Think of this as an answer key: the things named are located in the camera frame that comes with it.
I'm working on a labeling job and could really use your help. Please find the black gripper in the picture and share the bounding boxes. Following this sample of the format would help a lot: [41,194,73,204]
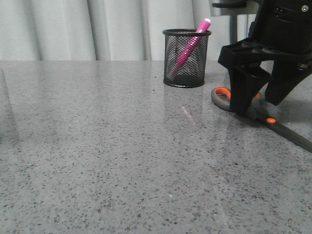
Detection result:
[218,0,312,116]

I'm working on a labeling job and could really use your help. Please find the grey orange scissors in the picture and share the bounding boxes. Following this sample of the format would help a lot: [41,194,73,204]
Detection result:
[211,87,312,152]

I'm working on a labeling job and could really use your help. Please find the pink marker pen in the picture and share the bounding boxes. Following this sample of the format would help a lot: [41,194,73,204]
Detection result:
[168,18,211,80]

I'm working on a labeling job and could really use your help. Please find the black mesh pen cup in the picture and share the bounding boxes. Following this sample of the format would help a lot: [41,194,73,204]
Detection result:
[162,29,211,88]

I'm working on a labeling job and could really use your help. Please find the grey curtain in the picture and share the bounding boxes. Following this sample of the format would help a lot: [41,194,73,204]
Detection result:
[0,0,255,60]

